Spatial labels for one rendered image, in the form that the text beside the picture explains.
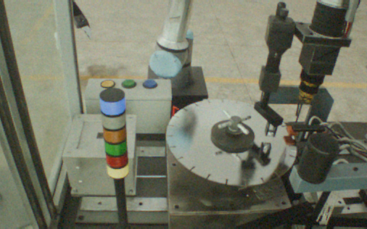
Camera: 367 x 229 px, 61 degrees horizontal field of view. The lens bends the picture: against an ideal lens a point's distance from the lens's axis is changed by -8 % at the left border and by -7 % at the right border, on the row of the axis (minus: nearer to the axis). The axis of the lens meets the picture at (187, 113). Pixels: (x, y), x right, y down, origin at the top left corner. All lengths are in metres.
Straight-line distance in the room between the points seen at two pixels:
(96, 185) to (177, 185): 0.22
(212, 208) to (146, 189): 0.23
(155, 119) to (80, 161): 0.35
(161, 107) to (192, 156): 0.35
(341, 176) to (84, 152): 0.59
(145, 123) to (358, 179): 0.70
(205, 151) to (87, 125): 0.35
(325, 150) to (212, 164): 0.28
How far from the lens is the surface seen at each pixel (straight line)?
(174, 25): 1.15
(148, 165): 1.02
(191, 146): 0.80
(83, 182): 0.92
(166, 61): 1.19
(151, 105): 1.08
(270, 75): 0.78
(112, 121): 0.60
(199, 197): 0.82
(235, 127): 0.81
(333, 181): 0.68
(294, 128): 0.88
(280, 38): 0.74
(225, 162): 0.77
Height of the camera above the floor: 1.48
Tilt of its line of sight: 36 degrees down
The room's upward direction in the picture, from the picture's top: 5 degrees clockwise
